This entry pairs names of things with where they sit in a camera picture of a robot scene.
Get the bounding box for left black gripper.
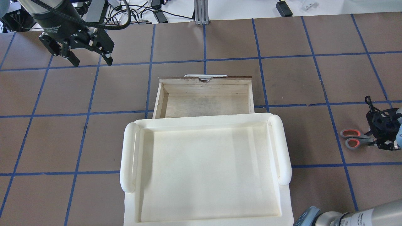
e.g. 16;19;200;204
39;13;113;67

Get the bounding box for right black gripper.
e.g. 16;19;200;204
365;96;401;151

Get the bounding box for grey orange scissors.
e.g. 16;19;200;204
340;129;374;150

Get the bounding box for wooden drawer with white handle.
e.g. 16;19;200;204
152;74;255;119

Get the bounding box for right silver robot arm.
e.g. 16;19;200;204
294;96;401;226

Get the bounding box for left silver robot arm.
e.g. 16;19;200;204
20;0;114;67

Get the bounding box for small black power brick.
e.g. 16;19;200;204
275;0;293;17

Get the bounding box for white plastic tray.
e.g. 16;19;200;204
120;113;293;226

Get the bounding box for aluminium frame post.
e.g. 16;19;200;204
194;0;210;25

